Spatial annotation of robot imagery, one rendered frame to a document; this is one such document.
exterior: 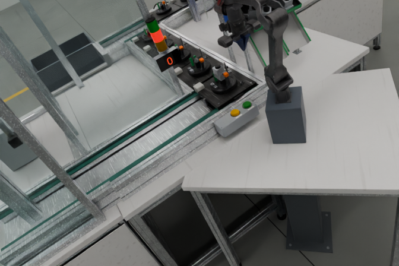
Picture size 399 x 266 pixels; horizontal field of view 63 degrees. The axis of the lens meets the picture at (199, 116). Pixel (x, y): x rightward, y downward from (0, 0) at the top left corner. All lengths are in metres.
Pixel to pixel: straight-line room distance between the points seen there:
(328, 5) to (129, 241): 2.15
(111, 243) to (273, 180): 0.77
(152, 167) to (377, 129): 0.96
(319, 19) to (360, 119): 1.35
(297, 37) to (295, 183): 0.82
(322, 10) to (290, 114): 1.52
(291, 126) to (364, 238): 1.00
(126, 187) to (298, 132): 0.78
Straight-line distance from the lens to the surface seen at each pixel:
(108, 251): 1.64
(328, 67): 1.86
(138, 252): 1.73
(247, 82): 1.67
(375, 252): 2.16
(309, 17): 2.67
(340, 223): 2.23
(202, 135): 1.53
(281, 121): 1.38
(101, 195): 1.50
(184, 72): 1.94
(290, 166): 1.39
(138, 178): 1.50
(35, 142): 1.24
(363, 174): 1.36
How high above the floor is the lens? 1.93
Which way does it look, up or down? 38 degrees down
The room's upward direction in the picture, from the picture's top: 23 degrees counter-clockwise
